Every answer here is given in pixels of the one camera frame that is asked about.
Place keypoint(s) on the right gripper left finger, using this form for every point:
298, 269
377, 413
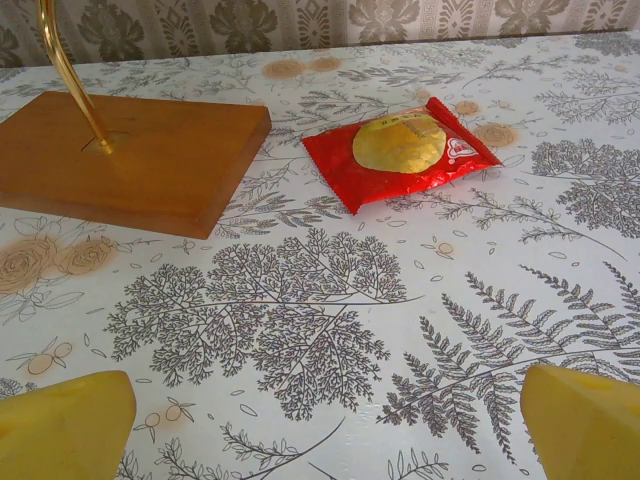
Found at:
60, 430

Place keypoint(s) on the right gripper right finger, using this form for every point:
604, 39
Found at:
590, 430

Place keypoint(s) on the wooden rack base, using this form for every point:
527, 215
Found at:
150, 175

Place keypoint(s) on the red snack packet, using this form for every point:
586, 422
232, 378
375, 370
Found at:
340, 165

